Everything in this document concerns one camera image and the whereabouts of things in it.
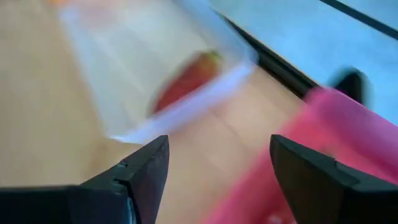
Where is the pink plastic bin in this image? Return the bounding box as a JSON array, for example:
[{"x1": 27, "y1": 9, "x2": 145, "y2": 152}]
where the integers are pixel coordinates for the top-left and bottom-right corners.
[{"x1": 201, "y1": 86, "x2": 398, "y2": 224}]

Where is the red chili pepper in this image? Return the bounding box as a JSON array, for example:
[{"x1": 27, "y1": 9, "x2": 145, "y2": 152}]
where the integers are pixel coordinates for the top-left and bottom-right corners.
[{"x1": 149, "y1": 49, "x2": 224, "y2": 116}]

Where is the black table frame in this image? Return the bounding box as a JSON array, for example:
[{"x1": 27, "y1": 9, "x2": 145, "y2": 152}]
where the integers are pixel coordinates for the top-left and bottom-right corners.
[{"x1": 214, "y1": 9, "x2": 321, "y2": 100}]

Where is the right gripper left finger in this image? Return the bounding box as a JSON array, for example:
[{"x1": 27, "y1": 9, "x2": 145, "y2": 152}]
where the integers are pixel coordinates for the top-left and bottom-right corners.
[{"x1": 0, "y1": 134, "x2": 170, "y2": 224}]

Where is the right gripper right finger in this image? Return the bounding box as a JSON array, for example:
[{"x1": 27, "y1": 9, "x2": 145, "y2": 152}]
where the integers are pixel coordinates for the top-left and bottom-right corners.
[{"x1": 269, "y1": 134, "x2": 398, "y2": 224}]

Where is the clear plastic bin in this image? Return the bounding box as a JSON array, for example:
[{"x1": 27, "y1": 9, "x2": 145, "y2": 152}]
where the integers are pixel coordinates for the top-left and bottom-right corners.
[{"x1": 57, "y1": 0, "x2": 259, "y2": 146}]

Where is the black clamp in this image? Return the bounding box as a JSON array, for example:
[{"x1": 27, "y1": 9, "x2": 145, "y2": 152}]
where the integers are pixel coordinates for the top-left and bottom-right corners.
[{"x1": 326, "y1": 67, "x2": 373, "y2": 105}]

